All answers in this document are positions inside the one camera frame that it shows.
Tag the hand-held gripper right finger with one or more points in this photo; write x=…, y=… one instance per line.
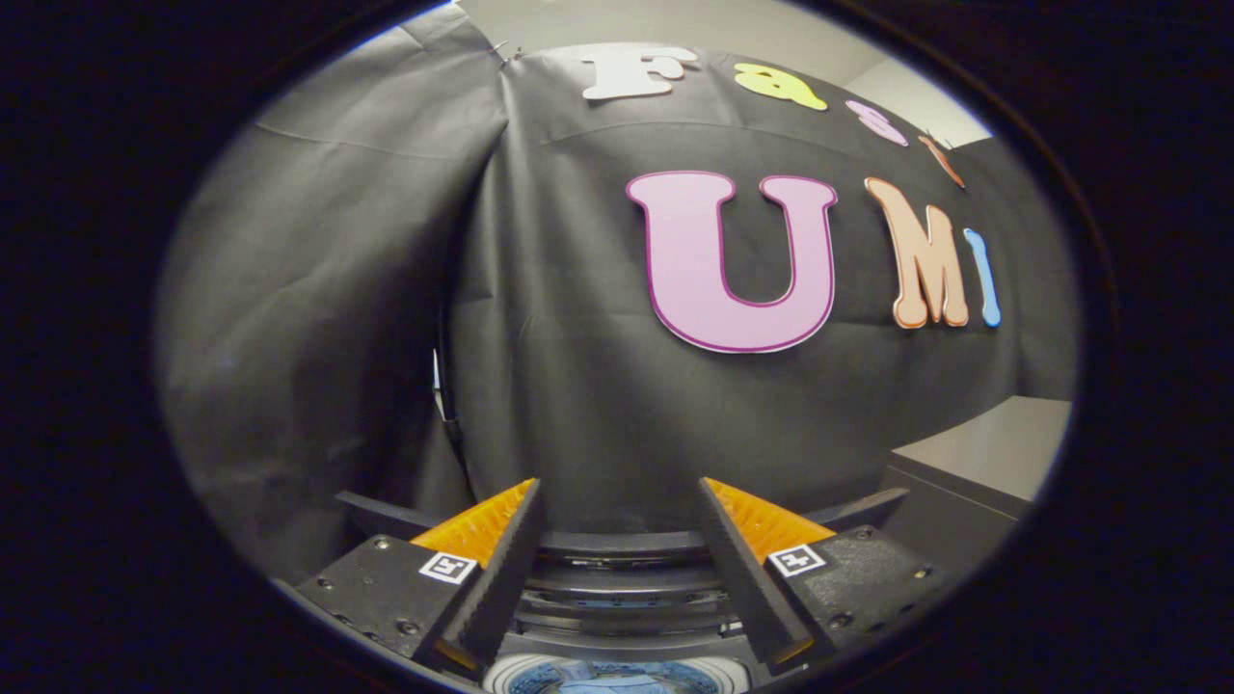
x=747, y=578

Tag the light blue shirt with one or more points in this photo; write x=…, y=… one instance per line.
x=598, y=682

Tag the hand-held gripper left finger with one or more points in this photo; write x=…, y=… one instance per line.
x=496, y=578

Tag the black backdrop cloth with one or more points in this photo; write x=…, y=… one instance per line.
x=337, y=289

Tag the white cabinet with dark top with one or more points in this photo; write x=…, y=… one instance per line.
x=993, y=443

